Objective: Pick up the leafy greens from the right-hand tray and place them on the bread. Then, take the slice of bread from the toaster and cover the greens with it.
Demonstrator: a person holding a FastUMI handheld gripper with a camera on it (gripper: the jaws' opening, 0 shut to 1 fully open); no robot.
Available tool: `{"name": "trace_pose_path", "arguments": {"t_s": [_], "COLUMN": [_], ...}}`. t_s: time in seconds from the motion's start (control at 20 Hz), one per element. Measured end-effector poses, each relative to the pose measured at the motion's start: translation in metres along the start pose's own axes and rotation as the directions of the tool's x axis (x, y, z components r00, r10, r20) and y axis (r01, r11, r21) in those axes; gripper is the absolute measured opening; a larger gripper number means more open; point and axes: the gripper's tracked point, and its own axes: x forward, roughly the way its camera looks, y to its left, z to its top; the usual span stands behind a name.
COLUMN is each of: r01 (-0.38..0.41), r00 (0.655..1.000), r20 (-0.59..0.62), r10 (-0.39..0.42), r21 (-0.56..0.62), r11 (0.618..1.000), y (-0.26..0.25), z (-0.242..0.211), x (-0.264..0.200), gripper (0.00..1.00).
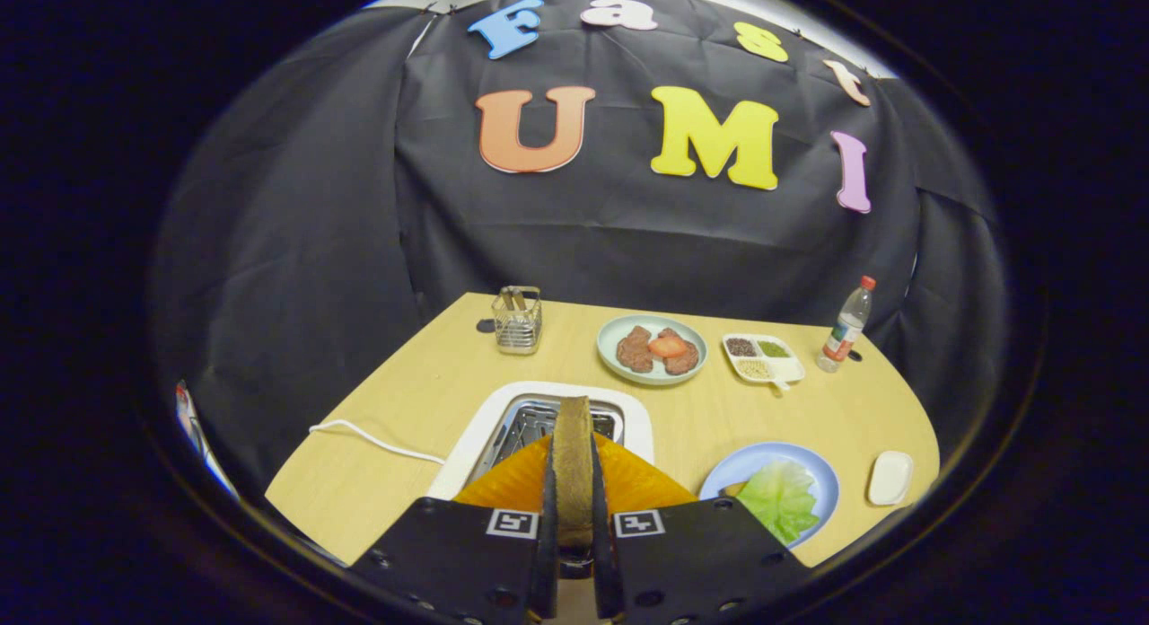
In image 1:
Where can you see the red tomato slice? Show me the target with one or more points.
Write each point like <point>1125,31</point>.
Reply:
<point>667,347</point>

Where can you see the green lettuce leaf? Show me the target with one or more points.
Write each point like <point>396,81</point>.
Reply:
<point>776,499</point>

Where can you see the small white dish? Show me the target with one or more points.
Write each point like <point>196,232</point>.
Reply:
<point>890,478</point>

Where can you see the blue plate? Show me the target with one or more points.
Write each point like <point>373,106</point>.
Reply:
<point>745,454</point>

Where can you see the round-topped brown toast slice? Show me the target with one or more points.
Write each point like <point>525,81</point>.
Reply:
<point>573,472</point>

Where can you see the teal plate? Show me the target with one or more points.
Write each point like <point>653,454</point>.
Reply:
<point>610,360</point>

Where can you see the white divided seasoning dish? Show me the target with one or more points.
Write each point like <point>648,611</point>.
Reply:
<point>790,369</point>

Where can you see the white toaster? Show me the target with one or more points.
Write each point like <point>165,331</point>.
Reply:
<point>476,436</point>

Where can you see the brown meat patty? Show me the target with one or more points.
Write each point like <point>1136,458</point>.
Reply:
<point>634,351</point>
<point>682,363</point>

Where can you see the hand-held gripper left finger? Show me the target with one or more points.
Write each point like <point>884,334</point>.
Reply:
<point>547,562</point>

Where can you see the red and white object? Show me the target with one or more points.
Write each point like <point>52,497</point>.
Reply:
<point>193,427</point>

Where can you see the black backdrop cloth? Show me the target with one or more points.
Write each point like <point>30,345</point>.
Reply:
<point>314,203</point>

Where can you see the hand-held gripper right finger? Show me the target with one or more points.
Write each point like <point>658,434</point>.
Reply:
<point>603,562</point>

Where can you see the clear red-capped water bottle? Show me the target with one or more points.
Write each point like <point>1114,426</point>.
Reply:
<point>844,333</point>

